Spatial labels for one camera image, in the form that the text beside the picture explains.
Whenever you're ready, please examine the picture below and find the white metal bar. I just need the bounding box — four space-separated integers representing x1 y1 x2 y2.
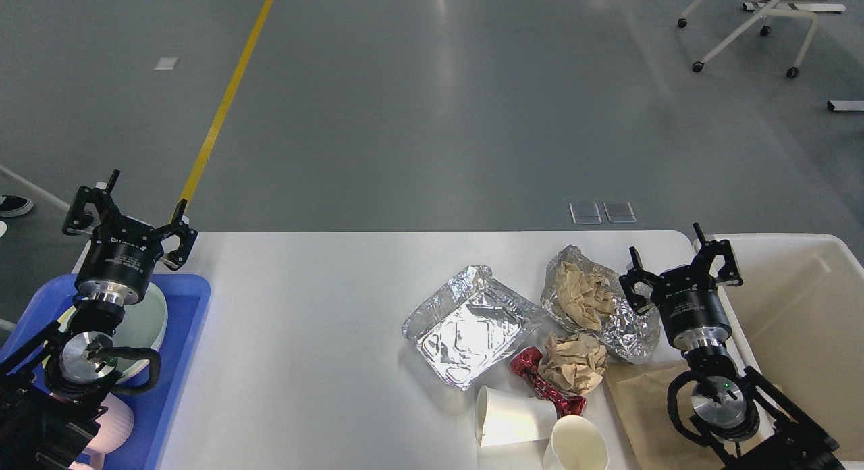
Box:
826 99 864 113

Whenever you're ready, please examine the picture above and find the red foil wrapper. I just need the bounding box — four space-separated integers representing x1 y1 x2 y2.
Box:
509 346 587 418

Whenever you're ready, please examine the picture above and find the white chair leg left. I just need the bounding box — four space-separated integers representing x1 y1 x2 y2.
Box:
1 165 70 237

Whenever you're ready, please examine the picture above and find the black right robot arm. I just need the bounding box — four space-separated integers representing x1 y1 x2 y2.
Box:
618 223 844 469

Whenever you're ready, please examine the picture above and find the crumpled brown paper ball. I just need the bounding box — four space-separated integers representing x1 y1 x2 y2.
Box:
538 332 608 396

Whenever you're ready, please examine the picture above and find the mint green plate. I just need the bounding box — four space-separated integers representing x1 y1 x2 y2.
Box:
57 281 168 380

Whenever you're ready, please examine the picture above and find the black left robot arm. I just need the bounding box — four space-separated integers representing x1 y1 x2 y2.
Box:
2 169 198 469

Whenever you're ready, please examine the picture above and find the right floor socket cover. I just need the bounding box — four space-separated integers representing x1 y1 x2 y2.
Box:
603 201 638 224

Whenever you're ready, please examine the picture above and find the lying white paper cup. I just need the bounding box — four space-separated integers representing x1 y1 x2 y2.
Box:
475 386 558 448

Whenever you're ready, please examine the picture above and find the crumpled aluminium foil tray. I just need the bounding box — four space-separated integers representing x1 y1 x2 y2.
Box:
541 245 660 363

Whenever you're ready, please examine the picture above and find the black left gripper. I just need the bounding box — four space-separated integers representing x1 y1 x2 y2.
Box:
62 170 198 306

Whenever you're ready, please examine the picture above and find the beige plastic bin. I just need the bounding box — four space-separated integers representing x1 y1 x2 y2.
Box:
724 233 863 469

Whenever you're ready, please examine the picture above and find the pink ribbed mug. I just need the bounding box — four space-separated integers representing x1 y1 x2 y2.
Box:
68 393 135 469

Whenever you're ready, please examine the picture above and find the flat aluminium foil tray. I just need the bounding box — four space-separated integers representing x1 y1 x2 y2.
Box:
402 265 545 391

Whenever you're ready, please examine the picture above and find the left floor socket cover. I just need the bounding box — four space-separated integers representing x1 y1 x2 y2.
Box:
568 201 603 225

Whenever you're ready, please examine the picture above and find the yellow plate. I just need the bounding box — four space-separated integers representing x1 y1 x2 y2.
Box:
42 308 159 388

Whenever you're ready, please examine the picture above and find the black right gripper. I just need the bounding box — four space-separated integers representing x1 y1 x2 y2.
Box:
619 223 744 349

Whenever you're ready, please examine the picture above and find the floor socket cover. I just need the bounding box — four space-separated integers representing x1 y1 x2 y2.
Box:
568 201 603 225
603 201 638 224

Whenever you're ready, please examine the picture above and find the crumpled brown paper in foil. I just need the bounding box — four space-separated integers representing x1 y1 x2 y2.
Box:
553 261 615 331

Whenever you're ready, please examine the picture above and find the upright white paper cup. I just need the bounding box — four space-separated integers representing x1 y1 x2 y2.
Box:
542 415 609 469

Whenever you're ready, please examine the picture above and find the brown paper sheet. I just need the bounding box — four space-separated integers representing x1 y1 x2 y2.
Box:
605 360 723 469

